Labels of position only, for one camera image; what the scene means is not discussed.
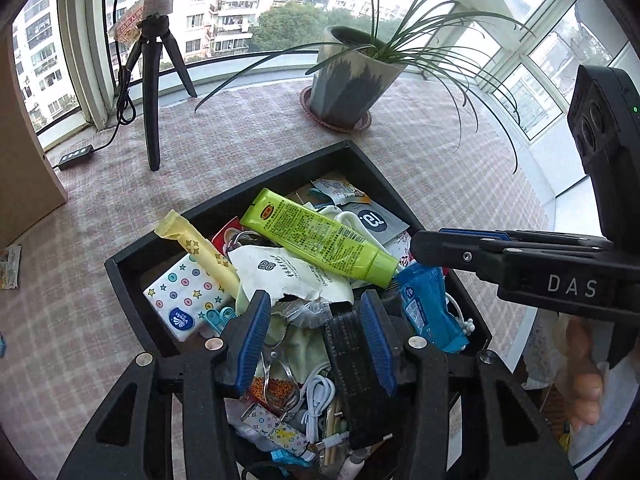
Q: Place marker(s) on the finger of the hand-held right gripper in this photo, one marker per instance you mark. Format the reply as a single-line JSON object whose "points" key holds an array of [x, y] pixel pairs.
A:
{"points": [[450, 252], [540, 241]]}

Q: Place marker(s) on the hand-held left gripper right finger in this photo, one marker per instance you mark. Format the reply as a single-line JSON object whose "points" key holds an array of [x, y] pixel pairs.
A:
{"points": [[379, 345]]}

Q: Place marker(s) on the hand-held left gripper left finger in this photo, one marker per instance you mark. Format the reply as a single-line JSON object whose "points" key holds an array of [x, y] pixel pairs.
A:
{"points": [[252, 345]]}

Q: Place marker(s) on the black packet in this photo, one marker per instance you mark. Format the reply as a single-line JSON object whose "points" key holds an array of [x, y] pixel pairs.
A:
{"points": [[355, 360]]}

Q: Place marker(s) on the black storage box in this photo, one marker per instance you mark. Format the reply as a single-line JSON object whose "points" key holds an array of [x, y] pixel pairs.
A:
{"points": [[280, 172]]}

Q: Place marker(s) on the person's right hand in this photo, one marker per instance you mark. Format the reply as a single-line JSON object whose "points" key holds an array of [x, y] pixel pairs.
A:
{"points": [[580, 375]]}

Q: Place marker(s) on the silver metal tool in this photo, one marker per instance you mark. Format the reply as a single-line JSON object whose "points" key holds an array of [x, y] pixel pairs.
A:
{"points": [[280, 370]]}

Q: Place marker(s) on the blue plastic clip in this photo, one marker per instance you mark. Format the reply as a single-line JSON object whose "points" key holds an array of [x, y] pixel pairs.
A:
{"points": [[217, 320]]}

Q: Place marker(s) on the orange dotted packet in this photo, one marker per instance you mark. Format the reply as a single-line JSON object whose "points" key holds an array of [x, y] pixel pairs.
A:
{"points": [[267, 390]]}

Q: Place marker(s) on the floral print packet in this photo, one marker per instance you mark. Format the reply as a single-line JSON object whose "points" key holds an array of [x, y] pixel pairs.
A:
{"points": [[400, 255]]}

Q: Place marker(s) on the pale green cloth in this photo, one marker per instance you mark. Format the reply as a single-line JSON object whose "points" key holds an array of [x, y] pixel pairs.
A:
{"points": [[307, 350]]}

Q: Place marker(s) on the light blue packet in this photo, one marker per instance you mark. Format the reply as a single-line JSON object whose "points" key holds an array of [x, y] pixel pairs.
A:
{"points": [[430, 310]]}

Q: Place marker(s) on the white cotton swabs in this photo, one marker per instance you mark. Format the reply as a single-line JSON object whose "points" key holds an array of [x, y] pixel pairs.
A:
{"points": [[462, 320]]}

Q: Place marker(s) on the white paper packet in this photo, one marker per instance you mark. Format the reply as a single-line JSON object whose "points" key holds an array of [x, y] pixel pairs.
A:
{"points": [[285, 272]]}

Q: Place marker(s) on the grey sachet with black circle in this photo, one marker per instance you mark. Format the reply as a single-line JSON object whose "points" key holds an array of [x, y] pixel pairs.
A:
{"points": [[375, 220]]}

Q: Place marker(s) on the star print tissue pack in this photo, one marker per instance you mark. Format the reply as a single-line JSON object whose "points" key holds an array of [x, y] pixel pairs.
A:
{"points": [[185, 295]]}

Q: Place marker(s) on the monogram print packet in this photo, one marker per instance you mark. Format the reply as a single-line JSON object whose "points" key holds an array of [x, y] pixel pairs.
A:
{"points": [[277, 432]]}

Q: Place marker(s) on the wooden sticks bundle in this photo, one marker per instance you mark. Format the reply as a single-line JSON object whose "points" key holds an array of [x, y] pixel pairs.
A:
{"points": [[335, 425]]}

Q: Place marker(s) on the yellow patterned packet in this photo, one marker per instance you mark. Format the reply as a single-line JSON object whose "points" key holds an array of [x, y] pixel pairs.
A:
{"points": [[200, 247]]}

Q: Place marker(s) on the red packet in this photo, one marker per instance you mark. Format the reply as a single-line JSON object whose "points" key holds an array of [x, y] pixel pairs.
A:
{"points": [[227, 235]]}

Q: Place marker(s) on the white patterned cloth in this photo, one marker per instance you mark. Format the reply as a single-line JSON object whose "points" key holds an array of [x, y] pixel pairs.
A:
{"points": [[542, 355]]}

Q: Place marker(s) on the small white bottle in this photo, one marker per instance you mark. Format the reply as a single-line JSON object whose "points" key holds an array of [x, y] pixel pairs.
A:
{"points": [[352, 465]]}

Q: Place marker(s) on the lime green tube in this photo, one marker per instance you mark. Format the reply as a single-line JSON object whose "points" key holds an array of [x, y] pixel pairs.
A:
{"points": [[310, 235]]}

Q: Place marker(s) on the cartoon print sachet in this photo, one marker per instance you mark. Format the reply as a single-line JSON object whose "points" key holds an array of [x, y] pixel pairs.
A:
{"points": [[337, 190]]}

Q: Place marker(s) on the person's light grey shirt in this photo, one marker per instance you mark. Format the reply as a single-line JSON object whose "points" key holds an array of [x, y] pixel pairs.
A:
{"points": [[615, 425]]}

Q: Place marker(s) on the grey white plant pot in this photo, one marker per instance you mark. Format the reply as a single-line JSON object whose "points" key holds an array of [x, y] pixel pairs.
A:
{"points": [[350, 80]]}

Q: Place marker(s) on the pink pot saucer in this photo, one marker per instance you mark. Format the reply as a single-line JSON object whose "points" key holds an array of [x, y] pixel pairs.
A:
{"points": [[312, 107]]}

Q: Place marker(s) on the long leaf green plant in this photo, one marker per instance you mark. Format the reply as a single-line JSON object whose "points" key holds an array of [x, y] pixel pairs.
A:
{"points": [[400, 47]]}

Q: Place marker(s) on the black inline controller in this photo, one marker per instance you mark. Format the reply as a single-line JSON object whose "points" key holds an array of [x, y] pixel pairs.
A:
{"points": [[76, 156]]}

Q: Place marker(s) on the black tripod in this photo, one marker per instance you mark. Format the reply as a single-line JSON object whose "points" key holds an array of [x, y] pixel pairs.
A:
{"points": [[151, 90]]}

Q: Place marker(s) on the cardboard box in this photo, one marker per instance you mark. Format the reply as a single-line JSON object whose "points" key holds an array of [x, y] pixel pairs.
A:
{"points": [[25, 160]]}

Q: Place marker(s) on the apartment buildings outside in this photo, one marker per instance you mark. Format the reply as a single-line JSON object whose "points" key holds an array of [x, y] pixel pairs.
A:
{"points": [[230, 10]]}

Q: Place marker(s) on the red white paper tag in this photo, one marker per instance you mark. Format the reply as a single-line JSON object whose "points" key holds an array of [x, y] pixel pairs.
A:
{"points": [[127, 22]]}

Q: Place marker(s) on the white window frame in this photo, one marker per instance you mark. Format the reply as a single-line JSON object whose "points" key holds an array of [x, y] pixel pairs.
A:
{"points": [[515, 50]]}

